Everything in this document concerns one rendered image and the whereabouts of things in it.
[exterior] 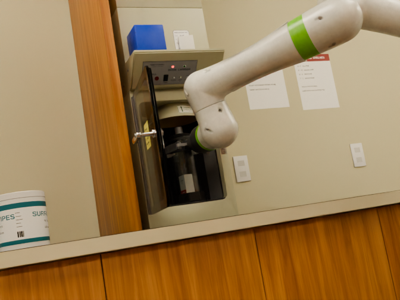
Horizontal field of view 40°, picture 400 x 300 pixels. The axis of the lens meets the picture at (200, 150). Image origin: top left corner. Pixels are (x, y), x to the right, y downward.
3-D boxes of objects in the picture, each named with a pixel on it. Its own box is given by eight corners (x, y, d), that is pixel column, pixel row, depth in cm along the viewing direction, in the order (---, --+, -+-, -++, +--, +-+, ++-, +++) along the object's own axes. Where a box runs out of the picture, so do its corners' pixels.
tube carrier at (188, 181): (171, 203, 193) (161, 144, 196) (199, 199, 197) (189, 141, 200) (180, 199, 183) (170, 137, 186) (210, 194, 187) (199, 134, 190)
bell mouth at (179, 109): (144, 130, 202) (142, 115, 203) (188, 126, 209) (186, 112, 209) (158, 117, 186) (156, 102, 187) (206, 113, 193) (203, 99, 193)
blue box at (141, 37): (130, 61, 184) (126, 36, 186) (158, 61, 188) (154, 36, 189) (137, 50, 175) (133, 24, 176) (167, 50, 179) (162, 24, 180)
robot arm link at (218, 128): (218, 149, 153) (250, 136, 157) (200, 108, 154) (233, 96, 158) (200, 158, 166) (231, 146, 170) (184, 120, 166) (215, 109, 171)
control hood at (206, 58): (128, 91, 183) (124, 62, 184) (216, 86, 195) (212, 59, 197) (137, 80, 172) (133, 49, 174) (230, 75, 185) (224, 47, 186)
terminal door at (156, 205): (153, 215, 175) (134, 94, 181) (170, 206, 146) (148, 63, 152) (150, 215, 175) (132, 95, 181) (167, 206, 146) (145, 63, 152)
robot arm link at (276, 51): (300, 61, 143) (309, 61, 153) (283, 20, 143) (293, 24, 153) (187, 116, 158) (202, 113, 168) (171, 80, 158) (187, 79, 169)
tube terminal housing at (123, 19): (130, 236, 198) (101, 36, 210) (212, 224, 210) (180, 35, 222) (149, 231, 175) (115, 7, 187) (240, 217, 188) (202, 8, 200)
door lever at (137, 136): (149, 144, 161) (148, 135, 161) (155, 137, 152) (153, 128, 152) (131, 146, 159) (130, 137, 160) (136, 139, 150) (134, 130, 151)
